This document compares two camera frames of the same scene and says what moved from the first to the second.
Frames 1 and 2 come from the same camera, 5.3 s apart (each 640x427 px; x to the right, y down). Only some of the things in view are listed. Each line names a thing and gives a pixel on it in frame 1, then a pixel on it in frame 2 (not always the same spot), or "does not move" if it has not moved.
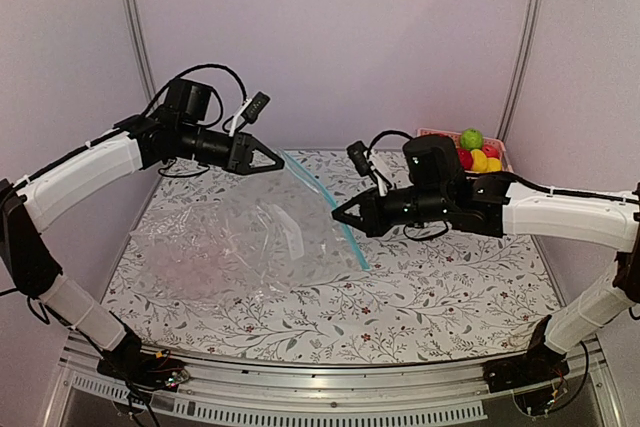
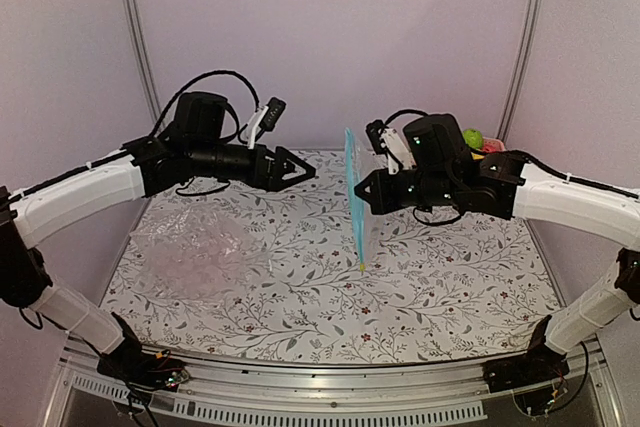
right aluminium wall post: (528, 44) does not move
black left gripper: (241, 151) -> (274, 179)
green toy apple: (471, 139) does not move
